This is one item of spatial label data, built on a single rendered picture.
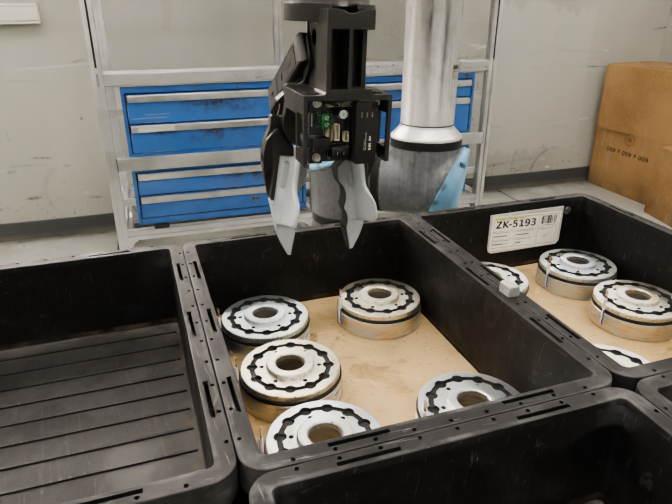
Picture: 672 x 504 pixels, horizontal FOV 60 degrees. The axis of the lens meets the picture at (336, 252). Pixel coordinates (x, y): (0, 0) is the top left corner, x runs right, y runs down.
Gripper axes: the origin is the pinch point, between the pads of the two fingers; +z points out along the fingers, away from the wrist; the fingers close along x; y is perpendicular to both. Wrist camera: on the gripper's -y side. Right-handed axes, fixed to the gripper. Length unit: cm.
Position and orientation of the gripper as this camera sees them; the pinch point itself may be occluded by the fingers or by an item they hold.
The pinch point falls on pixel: (317, 235)
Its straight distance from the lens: 54.8
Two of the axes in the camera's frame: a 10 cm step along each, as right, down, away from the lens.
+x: 9.5, -1.0, 3.1
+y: 3.3, 3.7, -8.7
